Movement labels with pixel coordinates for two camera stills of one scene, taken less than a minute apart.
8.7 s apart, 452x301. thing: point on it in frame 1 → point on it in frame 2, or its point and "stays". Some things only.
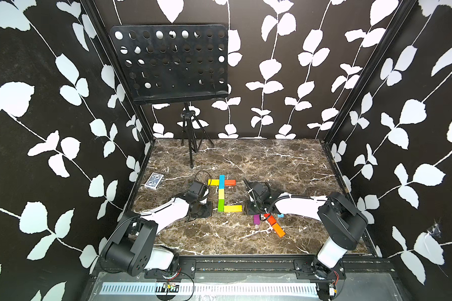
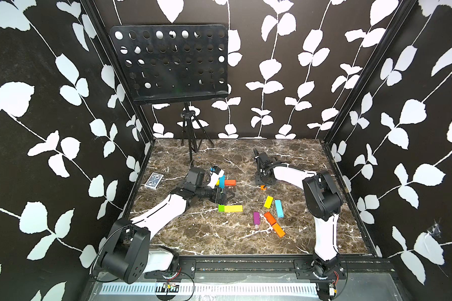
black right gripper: [248, 209] → [257, 179]
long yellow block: [235, 208] stays
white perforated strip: [150, 289] stays
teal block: [222, 182] stays
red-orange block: [230, 182] stays
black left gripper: [208, 212] → [221, 200]
